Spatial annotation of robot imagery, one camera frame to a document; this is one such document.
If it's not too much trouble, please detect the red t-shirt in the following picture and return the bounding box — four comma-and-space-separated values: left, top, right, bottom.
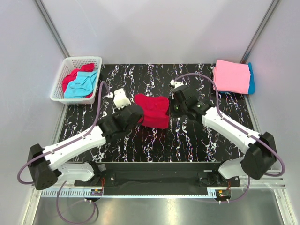
134, 94, 170, 129
61, 62, 95, 98

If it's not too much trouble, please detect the folded blue t-shirt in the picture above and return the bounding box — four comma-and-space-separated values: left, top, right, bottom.
216, 62, 255, 95

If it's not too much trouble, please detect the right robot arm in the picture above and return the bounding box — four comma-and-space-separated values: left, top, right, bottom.
169, 81, 277, 186

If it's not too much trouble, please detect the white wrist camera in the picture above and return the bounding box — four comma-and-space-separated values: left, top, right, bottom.
107, 88, 131, 110
170, 80, 184, 89

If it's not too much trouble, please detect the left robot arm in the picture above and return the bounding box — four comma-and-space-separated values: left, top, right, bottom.
28, 105, 144, 190

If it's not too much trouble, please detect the controller board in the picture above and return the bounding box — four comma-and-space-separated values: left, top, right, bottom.
218, 189, 231, 197
90, 189, 103, 196

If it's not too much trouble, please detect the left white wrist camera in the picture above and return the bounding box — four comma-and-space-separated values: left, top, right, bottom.
107, 88, 131, 110

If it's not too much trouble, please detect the right aluminium corner post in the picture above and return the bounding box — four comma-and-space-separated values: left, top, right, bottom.
240, 0, 281, 63

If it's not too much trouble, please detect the white plastic laundry basket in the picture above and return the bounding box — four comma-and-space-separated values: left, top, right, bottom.
50, 56, 102, 105

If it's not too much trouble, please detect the folded pink t-shirt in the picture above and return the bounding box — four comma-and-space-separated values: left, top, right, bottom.
213, 60, 251, 94

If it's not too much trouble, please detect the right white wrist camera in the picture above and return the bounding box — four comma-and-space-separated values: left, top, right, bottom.
170, 80, 184, 89

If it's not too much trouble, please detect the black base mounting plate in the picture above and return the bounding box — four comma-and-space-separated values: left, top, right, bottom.
74, 162, 240, 198

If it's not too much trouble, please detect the left aluminium corner post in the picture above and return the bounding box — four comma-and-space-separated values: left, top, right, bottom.
33, 0, 70, 58

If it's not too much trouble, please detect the left controller board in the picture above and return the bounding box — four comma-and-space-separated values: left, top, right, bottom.
90, 189, 103, 196

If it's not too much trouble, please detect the red t-shirt in basket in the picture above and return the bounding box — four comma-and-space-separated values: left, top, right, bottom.
61, 62, 95, 98

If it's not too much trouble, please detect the light blue t-shirt in basket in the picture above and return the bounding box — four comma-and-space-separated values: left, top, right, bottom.
64, 70, 98, 99

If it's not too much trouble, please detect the right controller board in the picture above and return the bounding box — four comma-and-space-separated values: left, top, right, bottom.
218, 189, 231, 197

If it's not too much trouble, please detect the aluminium corner post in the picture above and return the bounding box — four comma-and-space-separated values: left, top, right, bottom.
33, 0, 70, 58
240, 0, 281, 63

